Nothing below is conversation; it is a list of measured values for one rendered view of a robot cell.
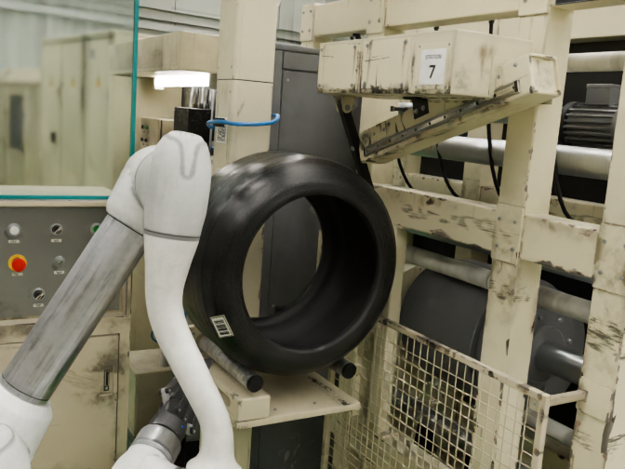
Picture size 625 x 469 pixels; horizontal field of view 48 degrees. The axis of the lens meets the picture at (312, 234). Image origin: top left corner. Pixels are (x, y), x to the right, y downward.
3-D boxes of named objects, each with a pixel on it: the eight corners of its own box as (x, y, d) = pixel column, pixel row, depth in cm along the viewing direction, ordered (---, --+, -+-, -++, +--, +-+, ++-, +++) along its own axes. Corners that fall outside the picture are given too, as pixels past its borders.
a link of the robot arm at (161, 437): (140, 478, 139) (153, 456, 144) (179, 475, 136) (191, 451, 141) (119, 445, 136) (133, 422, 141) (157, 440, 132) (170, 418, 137)
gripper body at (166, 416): (136, 424, 140) (156, 393, 148) (156, 455, 144) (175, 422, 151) (166, 420, 137) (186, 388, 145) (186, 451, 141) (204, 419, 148)
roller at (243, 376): (215, 338, 207) (206, 352, 207) (203, 331, 205) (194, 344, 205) (267, 380, 178) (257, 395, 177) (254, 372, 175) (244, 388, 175)
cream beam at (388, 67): (313, 93, 210) (317, 43, 208) (383, 100, 223) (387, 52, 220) (447, 95, 159) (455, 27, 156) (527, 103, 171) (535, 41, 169)
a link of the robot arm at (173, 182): (215, 240, 124) (196, 230, 137) (231, 139, 123) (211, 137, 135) (140, 232, 119) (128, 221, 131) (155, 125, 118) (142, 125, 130)
